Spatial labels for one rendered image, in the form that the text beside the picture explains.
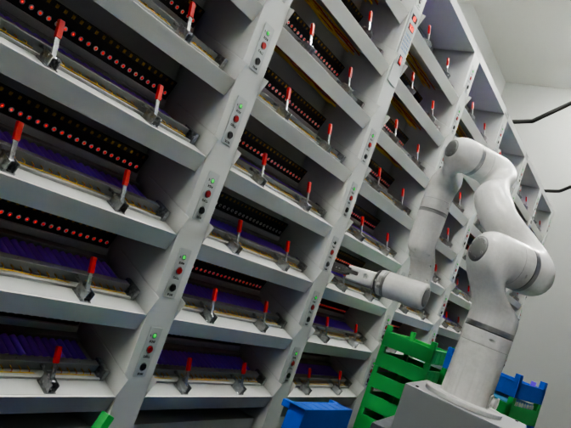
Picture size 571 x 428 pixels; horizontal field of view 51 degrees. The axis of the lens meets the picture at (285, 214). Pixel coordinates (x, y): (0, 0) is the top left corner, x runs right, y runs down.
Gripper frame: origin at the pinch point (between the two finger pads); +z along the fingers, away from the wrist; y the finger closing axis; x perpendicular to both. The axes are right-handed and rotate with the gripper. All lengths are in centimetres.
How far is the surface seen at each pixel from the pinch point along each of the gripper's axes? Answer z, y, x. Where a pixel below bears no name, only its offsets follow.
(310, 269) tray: 7.2, -5.1, -3.7
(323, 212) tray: 8.8, -6.9, 15.8
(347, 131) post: 11.7, -4.7, 45.9
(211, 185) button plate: 4, -70, 7
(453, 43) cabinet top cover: 13, 59, 114
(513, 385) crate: -56, 40, -17
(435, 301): 8, 135, 4
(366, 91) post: 10, -5, 61
